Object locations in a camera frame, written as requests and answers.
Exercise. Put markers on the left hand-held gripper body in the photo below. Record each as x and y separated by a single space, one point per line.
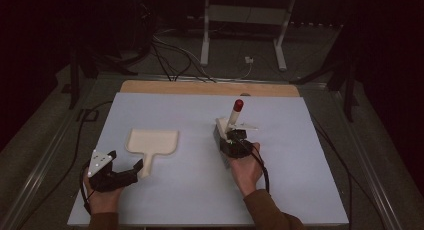
100 176

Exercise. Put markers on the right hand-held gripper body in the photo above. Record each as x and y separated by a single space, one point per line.
238 148

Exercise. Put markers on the cream brush with red cap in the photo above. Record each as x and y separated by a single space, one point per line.
236 115

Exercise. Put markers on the cream plastic dustpan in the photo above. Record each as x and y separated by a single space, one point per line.
151 141

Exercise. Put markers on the person's left hand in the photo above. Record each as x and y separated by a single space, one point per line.
103 201

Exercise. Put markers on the person's right hand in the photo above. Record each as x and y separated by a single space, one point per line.
246 175

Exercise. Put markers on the white table cover sheet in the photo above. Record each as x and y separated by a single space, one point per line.
200 196

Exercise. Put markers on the white plug adapter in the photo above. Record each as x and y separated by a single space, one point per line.
248 59

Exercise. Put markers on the black tripod stand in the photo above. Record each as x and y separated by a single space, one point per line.
348 90
75 76

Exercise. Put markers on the white metal stand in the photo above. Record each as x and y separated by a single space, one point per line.
205 40

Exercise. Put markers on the dark equipment rack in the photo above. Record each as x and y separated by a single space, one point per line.
140 20

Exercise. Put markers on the metal floor rail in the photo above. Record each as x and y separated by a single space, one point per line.
366 163
43 160

